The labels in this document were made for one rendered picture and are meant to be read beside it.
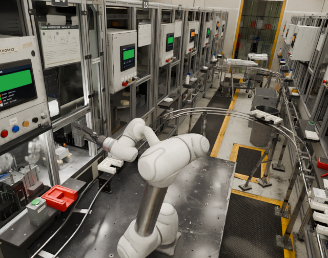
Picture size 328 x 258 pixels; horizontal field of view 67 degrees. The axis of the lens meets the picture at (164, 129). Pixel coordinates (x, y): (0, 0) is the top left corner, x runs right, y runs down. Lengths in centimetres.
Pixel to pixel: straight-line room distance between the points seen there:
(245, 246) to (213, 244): 99
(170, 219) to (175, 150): 60
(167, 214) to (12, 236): 80
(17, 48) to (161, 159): 84
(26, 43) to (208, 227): 151
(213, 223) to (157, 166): 100
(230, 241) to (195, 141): 177
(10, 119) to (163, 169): 79
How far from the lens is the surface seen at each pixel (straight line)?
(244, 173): 362
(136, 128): 151
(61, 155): 190
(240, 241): 271
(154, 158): 92
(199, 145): 102
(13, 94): 133
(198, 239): 172
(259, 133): 431
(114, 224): 179
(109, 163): 201
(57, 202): 158
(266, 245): 277
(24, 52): 139
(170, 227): 149
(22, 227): 158
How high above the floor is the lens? 198
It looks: 26 degrees down
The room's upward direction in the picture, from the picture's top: 3 degrees clockwise
